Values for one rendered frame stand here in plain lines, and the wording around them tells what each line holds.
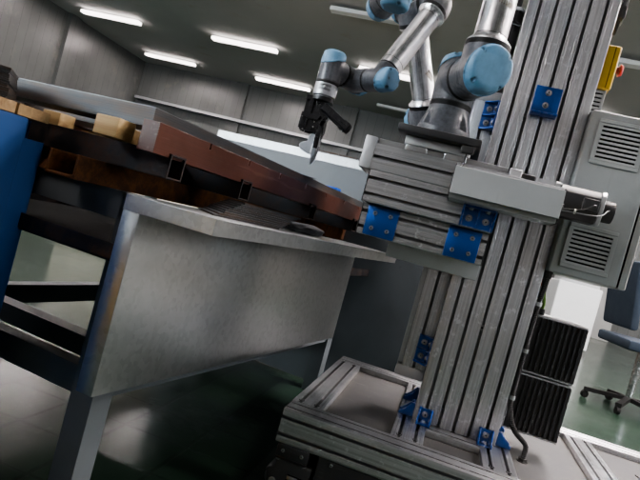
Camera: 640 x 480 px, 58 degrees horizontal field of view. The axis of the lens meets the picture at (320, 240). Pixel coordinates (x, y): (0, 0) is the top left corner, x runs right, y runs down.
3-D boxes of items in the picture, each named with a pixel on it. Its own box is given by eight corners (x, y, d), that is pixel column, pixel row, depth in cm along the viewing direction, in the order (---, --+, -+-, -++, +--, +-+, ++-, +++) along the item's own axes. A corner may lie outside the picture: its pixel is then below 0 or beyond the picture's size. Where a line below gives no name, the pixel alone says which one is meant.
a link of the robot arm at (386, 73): (471, 1, 194) (394, 102, 180) (445, 5, 202) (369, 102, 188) (459, -30, 187) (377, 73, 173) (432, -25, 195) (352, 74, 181)
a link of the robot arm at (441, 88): (460, 114, 168) (472, 70, 168) (482, 108, 155) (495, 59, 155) (423, 102, 166) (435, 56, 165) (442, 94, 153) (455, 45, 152)
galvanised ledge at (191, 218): (122, 209, 106) (127, 192, 106) (347, 250, 227) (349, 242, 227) (211, 235, 99) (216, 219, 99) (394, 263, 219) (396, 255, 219)
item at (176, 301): (74, 390, 107) (122, 209, 106) (323, 334, 228) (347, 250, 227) (90, 397, 105) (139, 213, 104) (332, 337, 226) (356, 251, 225)
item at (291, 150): (216, 136, 295) (218, 130, 295) (269, 160, 351) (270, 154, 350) (467, 193, 247) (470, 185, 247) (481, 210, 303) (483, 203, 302)
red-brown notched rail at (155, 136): (136, 148, 111) (144, 118, 111) (370, 227, 261) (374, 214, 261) (152, 152, 109) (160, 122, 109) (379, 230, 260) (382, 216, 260)
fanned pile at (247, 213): (164, 201, 115) (170, 182, 115) (255, 221, 151) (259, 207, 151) (215, 216, 110) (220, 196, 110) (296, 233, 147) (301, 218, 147)
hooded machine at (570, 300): (532, 335, 800) (557, 249, 797) (575, 349, 785) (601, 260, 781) (537, 342, 732) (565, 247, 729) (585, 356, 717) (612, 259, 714)
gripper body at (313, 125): (299, 132, 189) (309, 97, 189) (324, 139, 188) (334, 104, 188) (296, 129, 181) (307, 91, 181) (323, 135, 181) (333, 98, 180)
